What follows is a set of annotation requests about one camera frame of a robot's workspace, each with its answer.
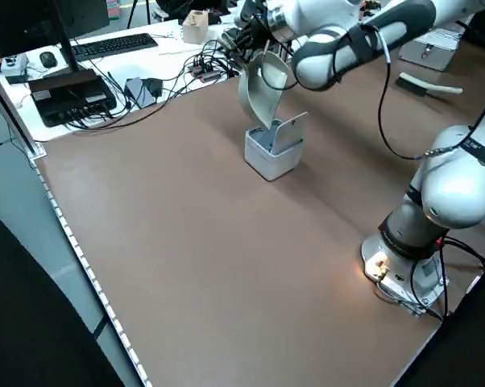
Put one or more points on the white flip-lid trash can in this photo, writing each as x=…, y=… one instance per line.
x=272, y=165

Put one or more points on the grey power adapter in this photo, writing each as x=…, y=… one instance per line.
x=135, y=94

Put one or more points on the black keyboard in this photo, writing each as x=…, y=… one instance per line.
x=113, y=44

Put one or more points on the small white device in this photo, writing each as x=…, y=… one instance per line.
x=15, y=66

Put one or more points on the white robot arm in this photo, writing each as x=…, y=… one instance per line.
x=460, y=181

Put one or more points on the black electronics box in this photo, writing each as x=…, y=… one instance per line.
x=71, y=96

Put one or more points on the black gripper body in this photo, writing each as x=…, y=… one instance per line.
x=256, y=16

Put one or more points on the black power adapter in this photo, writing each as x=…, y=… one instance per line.
x=154, y=86

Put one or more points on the white brush with black bristles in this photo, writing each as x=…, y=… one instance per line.
x=428, y=86

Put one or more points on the aluminium carrying case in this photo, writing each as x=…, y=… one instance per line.
x=428, y=52

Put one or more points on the black computer monitor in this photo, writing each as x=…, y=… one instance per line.
x=25, y=20

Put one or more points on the black computer mouse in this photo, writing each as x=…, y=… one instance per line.
x=48, y=59

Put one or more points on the usb hub with plugs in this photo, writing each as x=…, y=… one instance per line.
x=206, y=74

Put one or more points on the pale plastic dustpan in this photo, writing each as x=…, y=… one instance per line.
x=258, y=92

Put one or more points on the small wooden box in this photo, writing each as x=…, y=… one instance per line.
x=194, y=28

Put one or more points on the aluminium corner frame profile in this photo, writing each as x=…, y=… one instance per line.
x=23, y=127

